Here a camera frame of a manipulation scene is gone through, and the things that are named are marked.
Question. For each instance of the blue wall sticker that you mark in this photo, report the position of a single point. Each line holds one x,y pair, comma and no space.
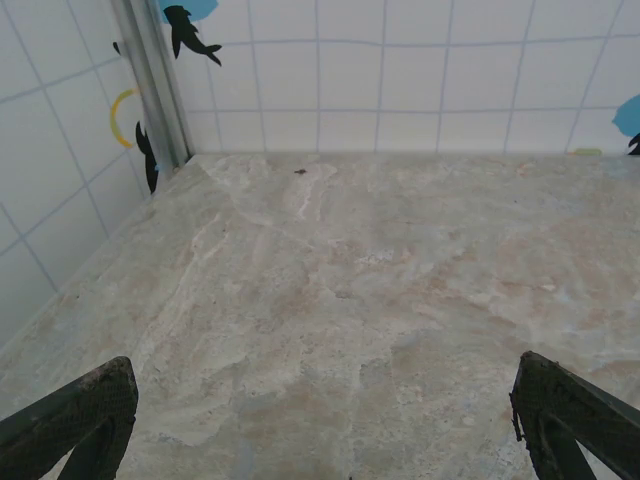
197,6
629,116

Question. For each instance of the green wall sticker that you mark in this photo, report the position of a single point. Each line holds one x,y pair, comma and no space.
586,151

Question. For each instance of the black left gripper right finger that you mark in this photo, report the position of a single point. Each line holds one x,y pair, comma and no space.
560,415

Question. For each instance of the black fish wall sticker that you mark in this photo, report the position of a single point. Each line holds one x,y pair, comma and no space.
117,48
187,35
147,160
635,144

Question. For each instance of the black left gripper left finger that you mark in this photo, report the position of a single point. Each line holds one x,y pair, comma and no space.
85,415

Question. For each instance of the metal corner post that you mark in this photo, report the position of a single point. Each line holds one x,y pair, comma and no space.
152,85

